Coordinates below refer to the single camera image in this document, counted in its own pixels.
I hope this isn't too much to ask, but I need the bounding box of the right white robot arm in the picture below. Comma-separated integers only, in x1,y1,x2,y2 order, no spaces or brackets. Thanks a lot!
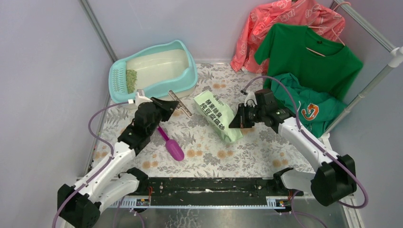
229,89,357,206

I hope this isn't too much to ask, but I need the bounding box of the green jersey with orange logo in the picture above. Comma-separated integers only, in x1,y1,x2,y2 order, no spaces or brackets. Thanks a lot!
270,73,346,138

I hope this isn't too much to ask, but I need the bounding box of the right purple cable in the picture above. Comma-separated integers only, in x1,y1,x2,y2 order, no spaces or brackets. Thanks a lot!
240,75,369,228

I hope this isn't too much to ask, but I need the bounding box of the floral patterned mat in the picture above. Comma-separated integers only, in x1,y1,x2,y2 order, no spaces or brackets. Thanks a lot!
91,63,330,179

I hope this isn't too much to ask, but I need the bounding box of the purple litter scoop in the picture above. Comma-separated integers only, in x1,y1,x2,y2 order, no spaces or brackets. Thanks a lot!
157,126,184,161

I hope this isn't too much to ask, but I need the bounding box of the teal cat litter box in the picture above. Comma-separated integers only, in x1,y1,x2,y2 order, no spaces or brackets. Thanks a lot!
108,40,198,103

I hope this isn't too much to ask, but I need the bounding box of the metal clothes rack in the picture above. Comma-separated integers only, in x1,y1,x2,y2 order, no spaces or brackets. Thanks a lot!
331,0,403,174

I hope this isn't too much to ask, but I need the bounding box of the purple cable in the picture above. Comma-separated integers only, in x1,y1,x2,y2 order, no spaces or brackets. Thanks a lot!
240,75,369,228
52,100,137,228

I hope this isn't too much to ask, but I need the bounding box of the green cat litter bag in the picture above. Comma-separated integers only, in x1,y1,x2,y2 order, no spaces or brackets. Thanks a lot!
193,90,243,143

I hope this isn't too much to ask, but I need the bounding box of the pink clothes hanger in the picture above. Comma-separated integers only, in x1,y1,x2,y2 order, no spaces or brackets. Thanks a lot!
306,1,352,57

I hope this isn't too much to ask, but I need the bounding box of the pink patterned garment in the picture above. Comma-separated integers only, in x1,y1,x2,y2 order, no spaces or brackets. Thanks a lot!
230,0,345,73

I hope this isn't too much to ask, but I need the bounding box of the green t-shirt on hanger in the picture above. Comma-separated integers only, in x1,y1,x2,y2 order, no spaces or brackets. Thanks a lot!
253,23,363,100

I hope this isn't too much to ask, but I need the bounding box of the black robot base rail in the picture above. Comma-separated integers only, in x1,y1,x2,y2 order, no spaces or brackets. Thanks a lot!
132,177,296,209

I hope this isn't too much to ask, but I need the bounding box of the green litter pile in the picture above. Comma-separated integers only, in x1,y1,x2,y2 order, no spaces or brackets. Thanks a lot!
126,69,137,94

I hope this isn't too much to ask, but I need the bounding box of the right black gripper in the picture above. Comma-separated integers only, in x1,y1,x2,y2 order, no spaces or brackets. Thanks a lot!
229,103,266,129

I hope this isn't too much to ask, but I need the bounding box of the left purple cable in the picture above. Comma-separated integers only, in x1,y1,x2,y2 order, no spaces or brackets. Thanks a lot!
52,100,137,228

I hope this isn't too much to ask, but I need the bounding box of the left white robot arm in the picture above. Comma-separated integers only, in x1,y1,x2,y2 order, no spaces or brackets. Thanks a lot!
51,90,179,228

